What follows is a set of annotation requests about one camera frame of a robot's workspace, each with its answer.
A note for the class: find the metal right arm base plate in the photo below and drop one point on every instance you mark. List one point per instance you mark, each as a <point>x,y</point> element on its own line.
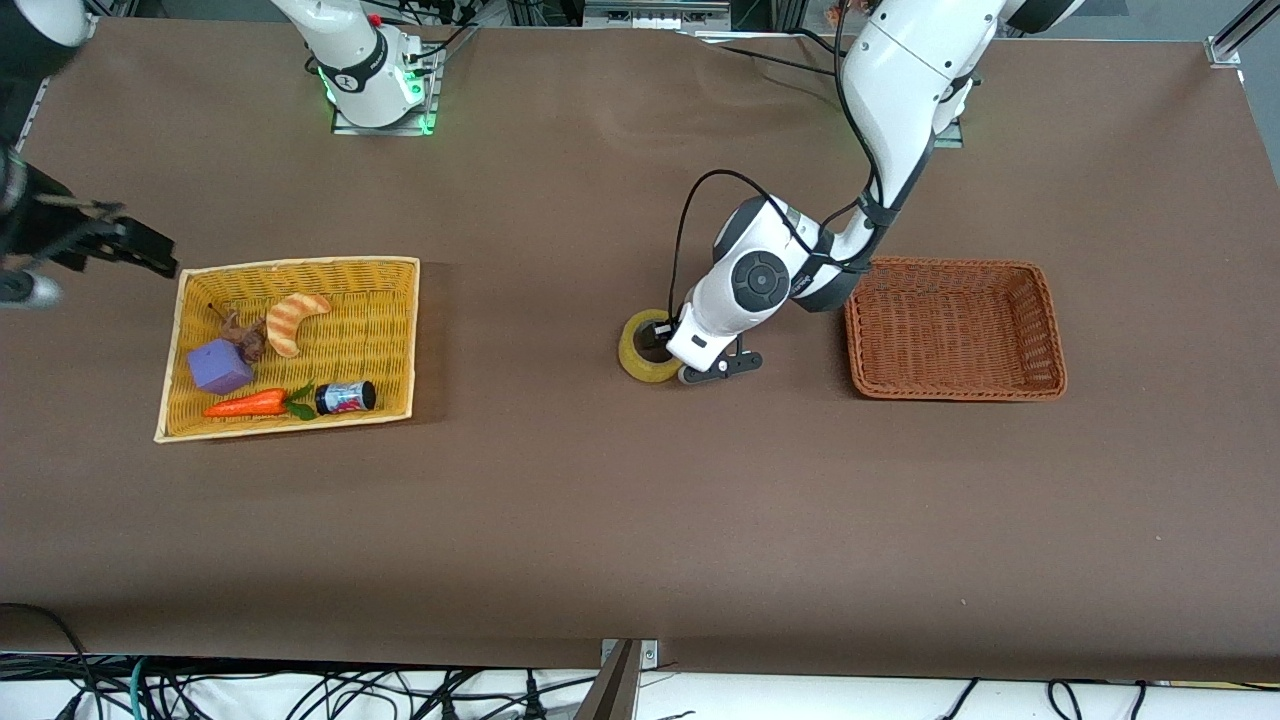
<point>345,127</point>

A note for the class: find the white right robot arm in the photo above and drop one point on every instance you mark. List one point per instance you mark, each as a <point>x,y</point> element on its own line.
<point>370,70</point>

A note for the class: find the small dark can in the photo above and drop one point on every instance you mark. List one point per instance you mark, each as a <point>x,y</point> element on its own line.
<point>345,398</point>

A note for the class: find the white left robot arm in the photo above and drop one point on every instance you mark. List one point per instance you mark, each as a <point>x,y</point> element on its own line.
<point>900,90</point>

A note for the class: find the orange toy carrot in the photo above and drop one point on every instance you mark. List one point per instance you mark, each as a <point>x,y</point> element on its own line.
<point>245,403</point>

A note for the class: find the clear packing tape roll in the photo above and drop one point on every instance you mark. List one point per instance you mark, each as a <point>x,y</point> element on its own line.
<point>633,362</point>

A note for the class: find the grey metal box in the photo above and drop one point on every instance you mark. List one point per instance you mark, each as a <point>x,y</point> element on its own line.
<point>655,14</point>

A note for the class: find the purple foam cube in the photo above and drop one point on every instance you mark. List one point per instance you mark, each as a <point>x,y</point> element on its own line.
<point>218,368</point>

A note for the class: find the aluminium corner profile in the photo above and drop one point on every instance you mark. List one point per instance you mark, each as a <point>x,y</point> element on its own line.
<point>1230,40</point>

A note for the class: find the toy croissant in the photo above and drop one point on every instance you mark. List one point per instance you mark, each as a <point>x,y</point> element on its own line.
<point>285,325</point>

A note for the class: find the metal table clamp bracket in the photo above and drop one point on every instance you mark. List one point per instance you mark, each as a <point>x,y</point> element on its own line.
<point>628,655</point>

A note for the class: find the brown toy lion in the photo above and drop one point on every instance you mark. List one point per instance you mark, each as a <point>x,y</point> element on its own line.
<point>250,340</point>

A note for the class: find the brown wicker basket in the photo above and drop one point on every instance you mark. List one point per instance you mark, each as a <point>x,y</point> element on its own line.
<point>950,330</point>

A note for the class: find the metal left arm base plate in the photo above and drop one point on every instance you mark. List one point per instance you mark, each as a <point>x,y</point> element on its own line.
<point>952,135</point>

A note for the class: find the yellow wicker basket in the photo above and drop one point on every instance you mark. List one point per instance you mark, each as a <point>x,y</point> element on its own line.
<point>380,330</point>

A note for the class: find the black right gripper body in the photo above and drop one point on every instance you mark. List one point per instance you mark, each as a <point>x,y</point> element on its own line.
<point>48,232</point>

